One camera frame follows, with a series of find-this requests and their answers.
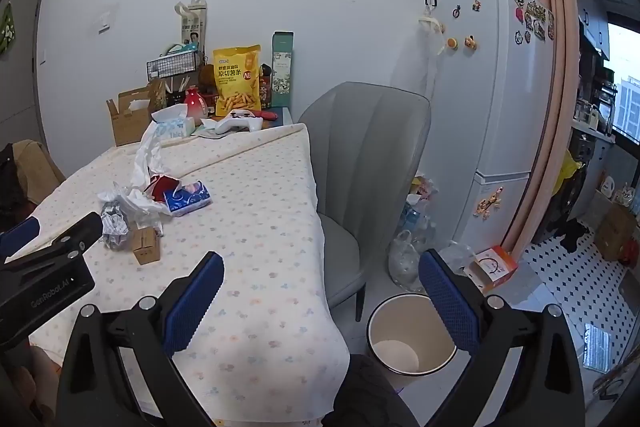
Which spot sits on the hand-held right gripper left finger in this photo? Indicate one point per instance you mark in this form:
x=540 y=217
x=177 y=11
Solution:
x=195 y=307

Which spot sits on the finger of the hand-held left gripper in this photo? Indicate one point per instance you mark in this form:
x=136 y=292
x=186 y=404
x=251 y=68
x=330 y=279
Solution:
x=82 y=227
x=20 y=234

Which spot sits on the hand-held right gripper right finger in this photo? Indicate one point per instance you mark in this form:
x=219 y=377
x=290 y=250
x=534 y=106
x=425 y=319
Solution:
x=447 y=307

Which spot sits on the clear plastic wrapper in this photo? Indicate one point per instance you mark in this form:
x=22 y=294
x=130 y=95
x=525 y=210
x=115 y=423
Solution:
x=115 y=227

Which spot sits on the beige waste bin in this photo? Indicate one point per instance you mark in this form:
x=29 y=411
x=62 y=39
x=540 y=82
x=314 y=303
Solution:
x=400 y=327

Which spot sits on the small cardboard box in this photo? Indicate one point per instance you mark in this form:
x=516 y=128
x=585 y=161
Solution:
x=145 y=247

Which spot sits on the red torn wrapper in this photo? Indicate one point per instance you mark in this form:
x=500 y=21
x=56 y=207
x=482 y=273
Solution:
x=161 y=186

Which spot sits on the white plastic bag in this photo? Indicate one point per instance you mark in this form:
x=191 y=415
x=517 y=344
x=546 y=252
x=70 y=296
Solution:
x=145 y=157

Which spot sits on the blue tissue packet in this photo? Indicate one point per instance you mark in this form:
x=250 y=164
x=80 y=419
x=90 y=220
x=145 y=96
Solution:
x=190 y=199

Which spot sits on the person's left hand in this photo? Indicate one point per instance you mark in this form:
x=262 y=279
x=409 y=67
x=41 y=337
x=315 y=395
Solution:
x=42 y=382

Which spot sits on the black clothing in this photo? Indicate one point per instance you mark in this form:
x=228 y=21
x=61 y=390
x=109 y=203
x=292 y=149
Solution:
x=10 y=187

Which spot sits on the orange and white box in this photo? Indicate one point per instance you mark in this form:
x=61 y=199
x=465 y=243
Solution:
x=492 y=267

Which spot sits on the clear plastic bag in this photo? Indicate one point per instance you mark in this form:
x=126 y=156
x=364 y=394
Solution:
x=402 y=262

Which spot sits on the brown armchair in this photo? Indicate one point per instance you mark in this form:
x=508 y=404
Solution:
x=37 y=167

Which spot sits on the dotted cream tablecloth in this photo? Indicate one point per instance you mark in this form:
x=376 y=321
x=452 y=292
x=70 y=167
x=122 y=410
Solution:
x=250 y=232

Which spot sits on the plastic water bottle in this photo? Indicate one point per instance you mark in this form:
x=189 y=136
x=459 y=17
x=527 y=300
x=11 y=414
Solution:
x=411 y=218

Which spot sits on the open cardboard box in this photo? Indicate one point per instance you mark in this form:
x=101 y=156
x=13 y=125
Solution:
x=127 y=127

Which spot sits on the gold figure fridge magnets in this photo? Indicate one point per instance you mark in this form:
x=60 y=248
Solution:
x=489 y=204

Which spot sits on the person's dark trousers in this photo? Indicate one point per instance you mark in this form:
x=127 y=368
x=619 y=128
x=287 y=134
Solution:
x=370 y=392

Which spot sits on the bag of colourful packets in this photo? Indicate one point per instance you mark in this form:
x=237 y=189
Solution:
x=424 y=189

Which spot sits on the blue tissue box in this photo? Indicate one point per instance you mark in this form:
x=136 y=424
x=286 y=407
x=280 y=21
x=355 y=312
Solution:
x=175 y=129

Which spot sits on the grey door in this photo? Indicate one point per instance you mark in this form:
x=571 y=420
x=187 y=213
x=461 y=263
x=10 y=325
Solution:
x=22 y=97

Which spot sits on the black crumpled cloth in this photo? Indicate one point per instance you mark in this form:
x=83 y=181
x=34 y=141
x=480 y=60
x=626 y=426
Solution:
x=570 y=234

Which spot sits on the black pen holder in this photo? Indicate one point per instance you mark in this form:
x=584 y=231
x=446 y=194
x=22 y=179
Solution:
x=175 y=98

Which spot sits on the red vase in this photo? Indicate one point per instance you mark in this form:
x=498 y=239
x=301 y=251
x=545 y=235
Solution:
x=196 y=107

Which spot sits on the grey chair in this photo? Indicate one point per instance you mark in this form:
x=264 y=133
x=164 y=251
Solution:
x=370 y=147

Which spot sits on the yellow plastic bag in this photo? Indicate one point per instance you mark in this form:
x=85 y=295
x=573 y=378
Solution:
x=567 y=169

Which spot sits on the large cardboard box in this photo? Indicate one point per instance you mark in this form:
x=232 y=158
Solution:
x=615 y=232

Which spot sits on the white game controller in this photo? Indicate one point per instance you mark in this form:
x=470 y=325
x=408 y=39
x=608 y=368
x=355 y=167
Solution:
x=237 y=123

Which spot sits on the dark washing machine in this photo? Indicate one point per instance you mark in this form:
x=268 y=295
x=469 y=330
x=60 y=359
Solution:
x=592 y=167

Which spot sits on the white fridge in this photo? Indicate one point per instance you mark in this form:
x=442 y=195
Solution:
x=490 y=107

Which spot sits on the green hanging decoration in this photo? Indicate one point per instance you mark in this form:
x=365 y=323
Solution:
x=7 y=29

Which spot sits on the yellow snack bag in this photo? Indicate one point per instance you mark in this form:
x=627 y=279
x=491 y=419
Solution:
x=236 y=82

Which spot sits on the dark red tin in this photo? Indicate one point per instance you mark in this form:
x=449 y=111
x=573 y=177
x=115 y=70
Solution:
x=265 y=89

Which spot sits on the kitchen rack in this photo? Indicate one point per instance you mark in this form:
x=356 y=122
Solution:
x=597 y=107

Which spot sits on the tall green box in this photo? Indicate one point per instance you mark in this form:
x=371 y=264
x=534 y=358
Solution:
x=282 y=72

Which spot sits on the translucent hanging bag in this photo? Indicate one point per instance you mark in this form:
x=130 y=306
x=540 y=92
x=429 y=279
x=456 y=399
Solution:
x=425 y=57

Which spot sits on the burger fridge magnet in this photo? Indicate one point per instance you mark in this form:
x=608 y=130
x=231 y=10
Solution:
x=452 y=43

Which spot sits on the window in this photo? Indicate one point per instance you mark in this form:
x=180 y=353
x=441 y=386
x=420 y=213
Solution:
x=625 y=82

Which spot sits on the cluster of fridge magnets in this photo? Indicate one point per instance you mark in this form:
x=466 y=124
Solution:
x=537 y=19

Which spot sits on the white light switch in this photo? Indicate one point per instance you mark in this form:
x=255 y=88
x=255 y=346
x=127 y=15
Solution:
x=104 y=22

